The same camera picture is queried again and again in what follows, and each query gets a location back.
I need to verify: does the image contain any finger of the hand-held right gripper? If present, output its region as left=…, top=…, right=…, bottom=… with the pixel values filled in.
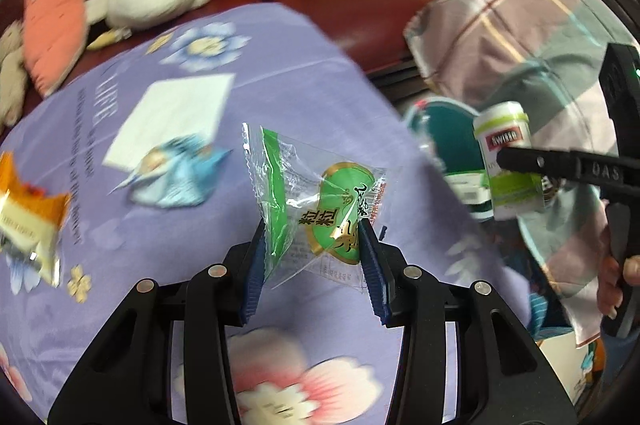
left=497, top=146, right=623, bottom=193

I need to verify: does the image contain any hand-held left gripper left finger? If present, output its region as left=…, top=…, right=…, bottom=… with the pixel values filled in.
left=47, top=220, right=266, bottom=425

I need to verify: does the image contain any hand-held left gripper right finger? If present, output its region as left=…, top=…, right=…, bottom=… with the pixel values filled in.
left=357, top=217, right=578, bottom=425

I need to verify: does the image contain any white bottle green label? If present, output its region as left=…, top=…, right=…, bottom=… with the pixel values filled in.
left=472, top=102, right=546, bottom=221

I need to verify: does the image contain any green snack wrapper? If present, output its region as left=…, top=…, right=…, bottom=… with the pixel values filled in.
left=242, top=122, right=388, bottom=291

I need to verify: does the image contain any teal trash bin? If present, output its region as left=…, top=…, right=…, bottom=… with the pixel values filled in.
left=402, top=98, right=493, bottom=223

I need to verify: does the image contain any person's right hand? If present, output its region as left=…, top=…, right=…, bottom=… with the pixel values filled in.
left=596, top=255, right=640, bottom=320

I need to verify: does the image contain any light blue wrapper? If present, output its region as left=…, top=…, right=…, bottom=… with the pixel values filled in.
left=110, top=135, right=233, bottom=208

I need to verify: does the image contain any purple floral blanket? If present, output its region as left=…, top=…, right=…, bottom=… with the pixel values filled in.
left=0, top=2, right=531, bottom=425

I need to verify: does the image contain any white paper napkin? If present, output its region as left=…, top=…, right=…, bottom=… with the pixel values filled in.
left=102, top=72, right=236, bottom=168

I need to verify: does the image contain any orange silver snack bag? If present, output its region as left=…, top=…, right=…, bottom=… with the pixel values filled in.
left=0, top=150, right=73, bottom=288

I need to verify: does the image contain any dark red leather sofa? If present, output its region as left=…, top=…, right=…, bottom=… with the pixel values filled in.
left=0, top=0, right=481, bottom=106

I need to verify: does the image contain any beige teddy plush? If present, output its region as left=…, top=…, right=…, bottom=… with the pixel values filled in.
left=0, top=20, right=28, bottom=128

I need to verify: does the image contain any pink rabbit plush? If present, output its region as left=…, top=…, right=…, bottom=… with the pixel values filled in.
left=22, top=0, right=88, bottom=98

